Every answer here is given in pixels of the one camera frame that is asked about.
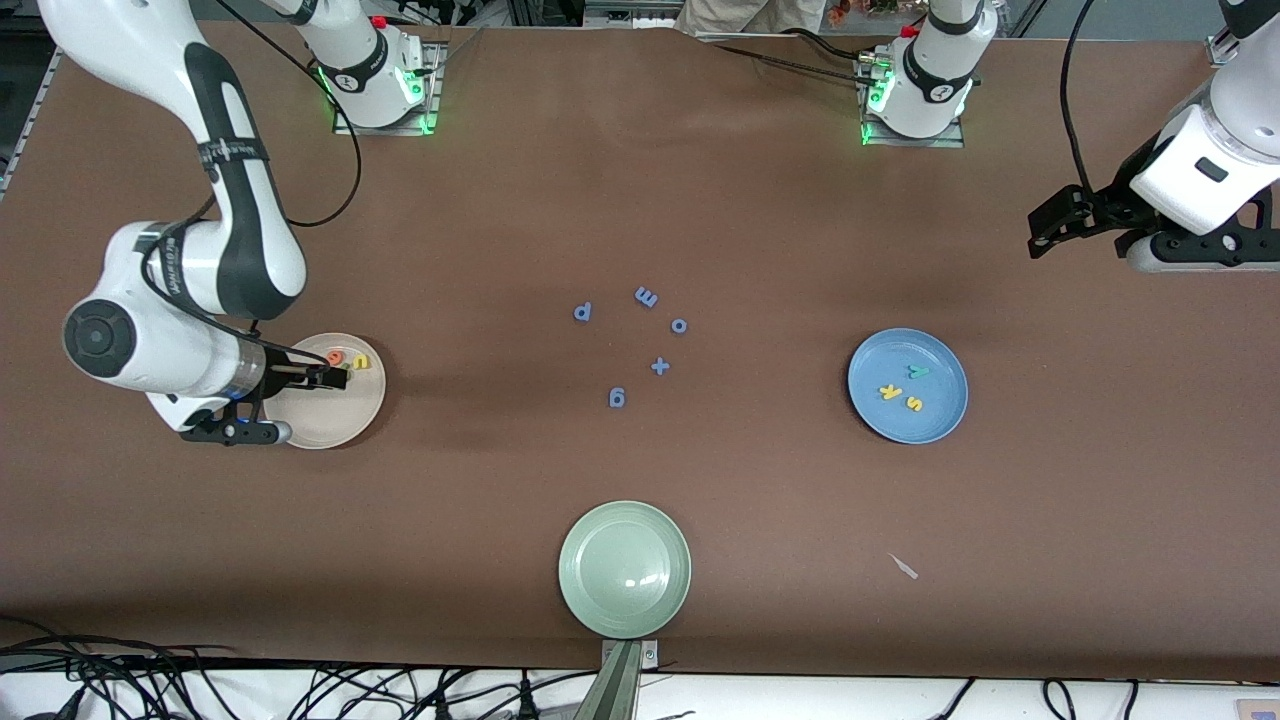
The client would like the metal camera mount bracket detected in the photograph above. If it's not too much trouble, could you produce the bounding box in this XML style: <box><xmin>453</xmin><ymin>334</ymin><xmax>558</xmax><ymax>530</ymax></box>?
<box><xmin>572</xmin><ymin>640</ymin><xmax>661</xmax><ymax>720</ymax></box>

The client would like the pale green plate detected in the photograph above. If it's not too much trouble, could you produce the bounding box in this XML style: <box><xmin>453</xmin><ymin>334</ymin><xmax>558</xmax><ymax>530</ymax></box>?
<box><xmin>558</xmin><ymin>500</ymin><xmax>693</xmax><ymax>640</ymax></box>

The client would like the blue plate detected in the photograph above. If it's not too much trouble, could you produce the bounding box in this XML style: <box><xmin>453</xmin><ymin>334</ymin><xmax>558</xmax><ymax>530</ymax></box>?
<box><xmin>847</xmin><ymin>327</ymin><xmax>969</xmax><ymax>445</ymax></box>

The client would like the black cable on table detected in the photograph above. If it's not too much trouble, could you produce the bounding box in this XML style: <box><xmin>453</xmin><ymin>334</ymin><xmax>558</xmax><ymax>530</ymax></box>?
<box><xmin>700</xmin><ymin>40</ymin><xmax>883</xmax><ymax>87</ymax></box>

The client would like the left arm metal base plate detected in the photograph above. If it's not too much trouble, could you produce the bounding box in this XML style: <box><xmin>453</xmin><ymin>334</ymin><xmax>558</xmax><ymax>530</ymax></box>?
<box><xmin>858</xmin><ymin>55</ymin><xmax>966</xmax><ymax>149</ymax></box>

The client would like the person in beige clothing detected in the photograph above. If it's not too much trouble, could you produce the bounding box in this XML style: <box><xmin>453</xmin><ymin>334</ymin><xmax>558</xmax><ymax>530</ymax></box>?
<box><xmin>675</xmin><ymin>0</ymin><xmax>826</xmax><ymax>36</ymax></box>

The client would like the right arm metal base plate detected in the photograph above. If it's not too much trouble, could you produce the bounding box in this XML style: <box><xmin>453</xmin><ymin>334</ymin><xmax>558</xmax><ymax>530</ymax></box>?
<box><xmin>333</xmin><ymin>40</ymin><xmax>446</xmax><ymax>136</ymax></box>

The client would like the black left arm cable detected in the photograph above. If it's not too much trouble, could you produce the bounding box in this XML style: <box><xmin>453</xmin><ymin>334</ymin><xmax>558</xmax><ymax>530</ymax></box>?
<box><xmin>1060</xmin><ymin>0</ymin><xmax>1101</xmax><ymax>196</ymax></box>

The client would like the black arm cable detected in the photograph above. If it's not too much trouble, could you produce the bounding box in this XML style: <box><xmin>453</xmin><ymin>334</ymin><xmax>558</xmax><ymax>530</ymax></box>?
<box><xmin>1060</xmin><ymin>0</ymin><xmax>1101</xmax><ymax>196</ymax></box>
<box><xmin>140</xmin><ymin>0</ymin><xmax>363</xmax><ymax>373</ymax></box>

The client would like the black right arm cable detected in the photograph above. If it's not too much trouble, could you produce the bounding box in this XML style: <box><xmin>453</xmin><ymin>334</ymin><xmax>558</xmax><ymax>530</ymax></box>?
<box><xmin>140</xmin><ymin>0</ymin><xmax>363</xmax><ymax>373</ymax></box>

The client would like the beige brown plate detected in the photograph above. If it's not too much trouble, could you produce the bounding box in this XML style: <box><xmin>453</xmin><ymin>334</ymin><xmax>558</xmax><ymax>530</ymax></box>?
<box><xmin>262</xmin><ymin>332</ymin><xmax>387</xmax><ymax>450</ymax></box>

